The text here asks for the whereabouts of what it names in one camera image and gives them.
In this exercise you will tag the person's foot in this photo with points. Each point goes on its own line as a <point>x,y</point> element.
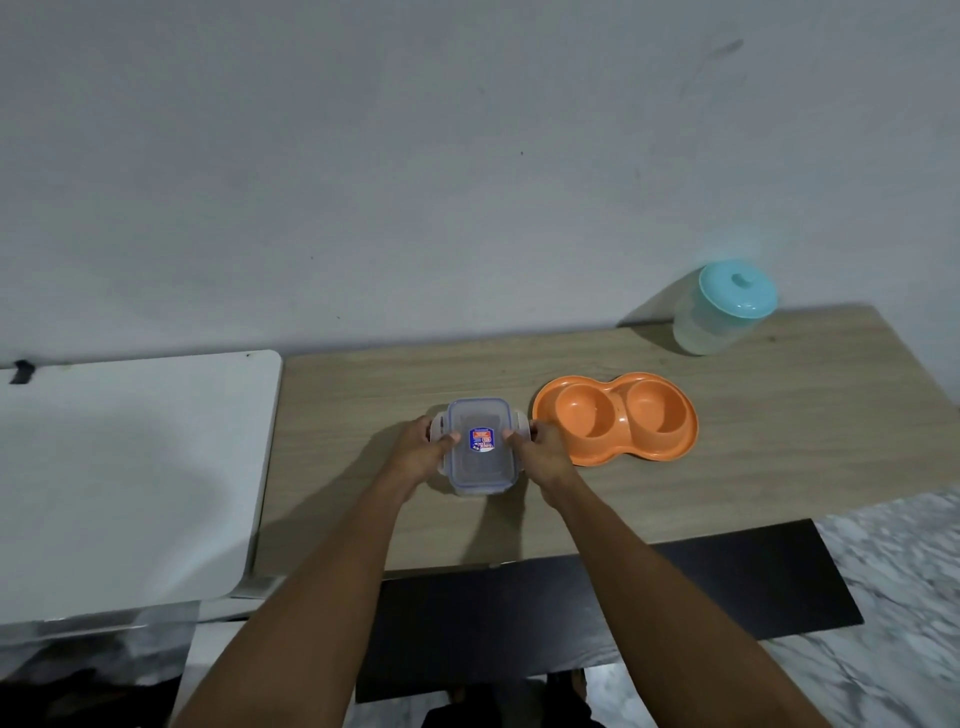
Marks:
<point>578,681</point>

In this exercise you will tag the person's right hand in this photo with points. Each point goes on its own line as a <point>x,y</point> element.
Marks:
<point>550,466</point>

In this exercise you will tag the orange double pet bowl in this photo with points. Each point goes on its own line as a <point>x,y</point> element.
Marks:
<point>577,439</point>

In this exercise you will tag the white folding table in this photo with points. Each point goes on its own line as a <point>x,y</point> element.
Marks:
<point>127,480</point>

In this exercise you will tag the translucent plastic jar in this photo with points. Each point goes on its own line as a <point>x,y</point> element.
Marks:
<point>701,334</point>

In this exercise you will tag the person's right thumb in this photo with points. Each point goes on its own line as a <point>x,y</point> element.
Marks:
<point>514,439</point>

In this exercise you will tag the person's left thumb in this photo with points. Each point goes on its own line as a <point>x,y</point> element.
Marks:
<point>449,440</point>

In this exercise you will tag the person's left hand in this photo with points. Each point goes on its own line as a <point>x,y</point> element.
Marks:
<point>411,459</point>

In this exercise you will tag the person's right forearm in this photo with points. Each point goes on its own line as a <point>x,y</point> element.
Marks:
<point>645,600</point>

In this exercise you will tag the black tape piece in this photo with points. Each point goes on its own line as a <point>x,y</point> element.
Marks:
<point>22,371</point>

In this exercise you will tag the black floor mat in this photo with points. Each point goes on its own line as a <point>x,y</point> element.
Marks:
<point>480,622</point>

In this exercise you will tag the clear plastic food container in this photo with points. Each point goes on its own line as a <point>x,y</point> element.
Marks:
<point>480,420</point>

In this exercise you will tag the person's left forearm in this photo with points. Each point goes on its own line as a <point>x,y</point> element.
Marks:
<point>315,600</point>

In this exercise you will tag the teal jar lid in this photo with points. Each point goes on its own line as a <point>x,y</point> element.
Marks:
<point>739,294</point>

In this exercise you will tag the person's black shorts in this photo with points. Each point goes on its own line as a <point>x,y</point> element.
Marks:
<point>566,712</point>

